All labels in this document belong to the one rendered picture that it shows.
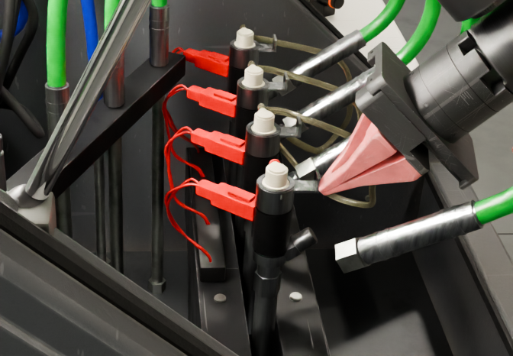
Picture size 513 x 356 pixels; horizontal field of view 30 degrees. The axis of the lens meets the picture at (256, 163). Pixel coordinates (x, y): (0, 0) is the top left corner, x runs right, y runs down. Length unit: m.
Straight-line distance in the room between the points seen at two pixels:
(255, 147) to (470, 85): 0.20
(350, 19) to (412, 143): 0.72
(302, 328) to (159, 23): 0.30
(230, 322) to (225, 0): 0.34
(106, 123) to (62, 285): 0.51
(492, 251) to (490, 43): 0.37
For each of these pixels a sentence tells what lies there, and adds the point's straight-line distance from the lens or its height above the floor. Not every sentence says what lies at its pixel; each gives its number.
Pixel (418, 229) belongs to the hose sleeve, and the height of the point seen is 1.16.
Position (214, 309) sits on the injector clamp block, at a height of 0.98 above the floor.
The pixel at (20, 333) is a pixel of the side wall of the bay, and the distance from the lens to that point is 0.31.
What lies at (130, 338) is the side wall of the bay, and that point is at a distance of 0.32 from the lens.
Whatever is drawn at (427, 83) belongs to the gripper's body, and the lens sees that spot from 0.64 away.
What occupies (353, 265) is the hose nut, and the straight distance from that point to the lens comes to 0.61.
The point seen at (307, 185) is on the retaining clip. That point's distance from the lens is 0.70.
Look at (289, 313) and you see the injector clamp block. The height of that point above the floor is 0.98.
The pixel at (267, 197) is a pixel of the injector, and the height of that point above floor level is 1.12.
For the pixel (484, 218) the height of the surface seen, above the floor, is 1.18.
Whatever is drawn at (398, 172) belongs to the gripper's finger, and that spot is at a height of 1.16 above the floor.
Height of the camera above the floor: 1.49
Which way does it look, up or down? 31 degrees down
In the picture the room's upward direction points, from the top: 4 degrees clockwise
